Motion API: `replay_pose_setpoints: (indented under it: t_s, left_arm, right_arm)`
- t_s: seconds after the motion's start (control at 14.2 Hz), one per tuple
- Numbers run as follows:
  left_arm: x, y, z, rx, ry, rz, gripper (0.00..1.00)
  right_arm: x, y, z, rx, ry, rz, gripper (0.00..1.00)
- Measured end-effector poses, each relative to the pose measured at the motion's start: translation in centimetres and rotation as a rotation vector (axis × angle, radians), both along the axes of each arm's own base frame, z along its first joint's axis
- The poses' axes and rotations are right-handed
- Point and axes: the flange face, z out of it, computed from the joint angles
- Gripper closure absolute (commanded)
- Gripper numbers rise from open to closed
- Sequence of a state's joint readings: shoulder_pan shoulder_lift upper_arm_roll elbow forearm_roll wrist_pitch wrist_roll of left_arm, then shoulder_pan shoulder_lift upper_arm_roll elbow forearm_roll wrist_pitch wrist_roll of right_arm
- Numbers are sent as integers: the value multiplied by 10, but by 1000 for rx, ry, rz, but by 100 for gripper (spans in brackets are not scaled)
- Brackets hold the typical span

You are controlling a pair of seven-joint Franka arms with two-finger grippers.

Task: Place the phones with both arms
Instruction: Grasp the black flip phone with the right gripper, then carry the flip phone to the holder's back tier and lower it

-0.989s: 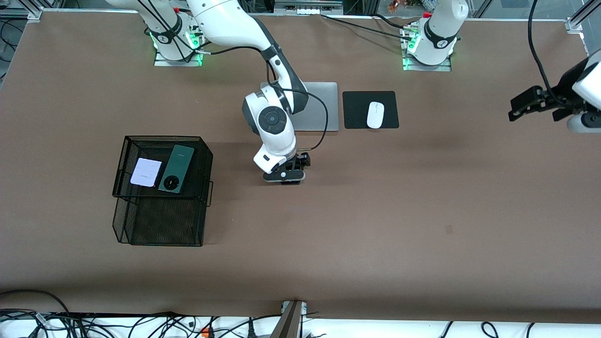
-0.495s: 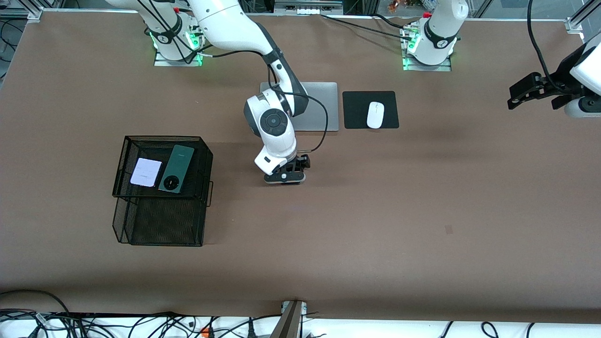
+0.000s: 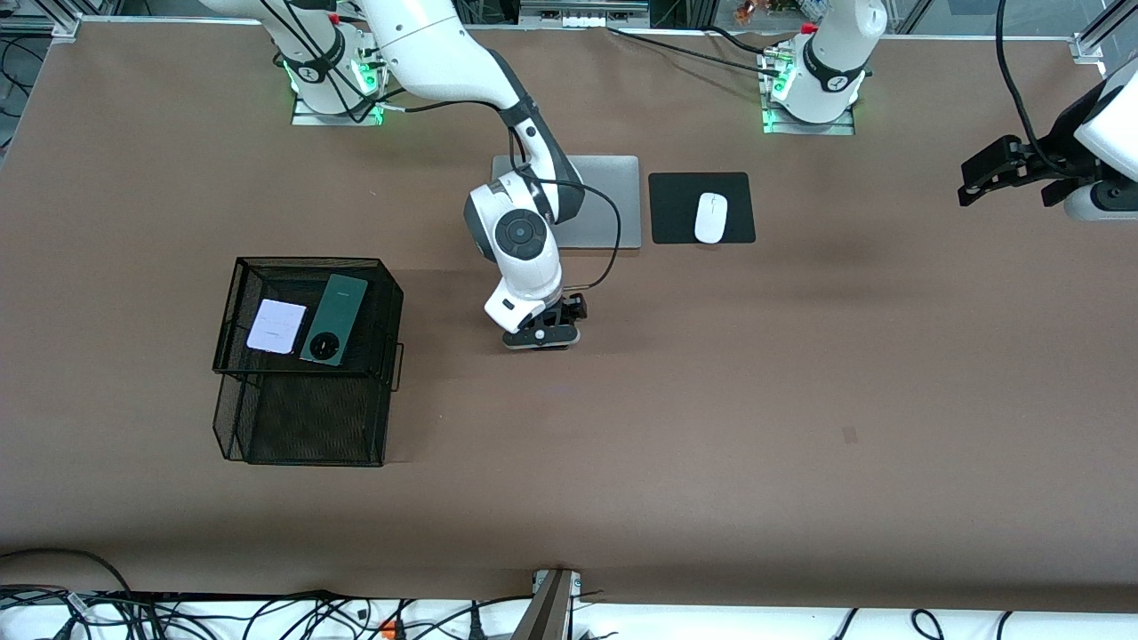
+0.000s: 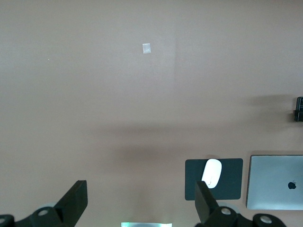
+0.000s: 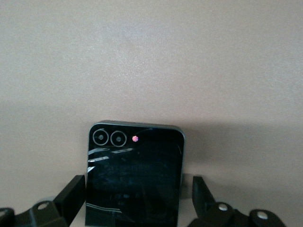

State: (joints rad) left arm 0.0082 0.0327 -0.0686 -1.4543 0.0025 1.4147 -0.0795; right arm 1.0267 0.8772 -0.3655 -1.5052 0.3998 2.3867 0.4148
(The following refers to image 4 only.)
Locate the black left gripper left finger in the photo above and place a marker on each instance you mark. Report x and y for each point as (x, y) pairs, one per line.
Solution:
(78, 196)

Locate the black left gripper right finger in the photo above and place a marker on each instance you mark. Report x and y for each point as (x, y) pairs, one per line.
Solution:
(203, 198)

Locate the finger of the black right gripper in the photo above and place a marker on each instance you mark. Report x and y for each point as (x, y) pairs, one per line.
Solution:
(298, 116)

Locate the white computer mouse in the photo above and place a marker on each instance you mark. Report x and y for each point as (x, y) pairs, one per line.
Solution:
(211, 172)

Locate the black mouse pad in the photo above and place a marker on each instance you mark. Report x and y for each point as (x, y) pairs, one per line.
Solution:
(232, 179)

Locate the silver laptop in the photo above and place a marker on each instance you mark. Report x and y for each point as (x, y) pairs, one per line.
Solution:
(272, 182)

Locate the small tape piece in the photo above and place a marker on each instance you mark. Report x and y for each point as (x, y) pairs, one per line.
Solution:
(146, 48)

